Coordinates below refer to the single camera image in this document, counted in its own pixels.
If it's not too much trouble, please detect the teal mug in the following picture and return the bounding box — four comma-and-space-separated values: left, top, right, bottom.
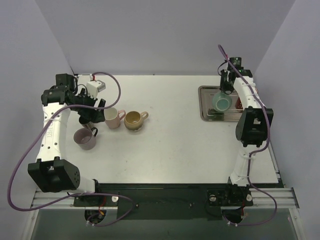
212, 91, 232, 112

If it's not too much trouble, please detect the red mug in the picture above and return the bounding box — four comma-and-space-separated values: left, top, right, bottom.
235, 98, 243, 110

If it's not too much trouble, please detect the lilac mug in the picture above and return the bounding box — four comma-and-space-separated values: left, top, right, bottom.
73, 127, 98, 151

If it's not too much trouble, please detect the pink mug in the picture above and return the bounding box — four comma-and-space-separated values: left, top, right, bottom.
103, 107, 126, 130

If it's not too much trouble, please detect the beige round mug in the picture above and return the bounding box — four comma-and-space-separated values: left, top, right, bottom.
124, 111, 149, 132

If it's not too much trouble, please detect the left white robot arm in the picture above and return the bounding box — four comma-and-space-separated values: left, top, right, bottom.
27, 73, 106, 206

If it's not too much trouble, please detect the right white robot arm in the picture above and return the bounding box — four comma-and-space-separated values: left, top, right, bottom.
220, 57, 274, 187

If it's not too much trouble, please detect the metal tray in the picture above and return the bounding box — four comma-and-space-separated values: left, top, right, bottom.
198, 85, 243, 122

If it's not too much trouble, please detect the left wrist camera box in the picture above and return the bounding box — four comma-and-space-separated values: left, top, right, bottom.
86, 80, 106, 98

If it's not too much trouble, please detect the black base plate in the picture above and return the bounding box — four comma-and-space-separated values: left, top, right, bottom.
73, 183, 253, 220

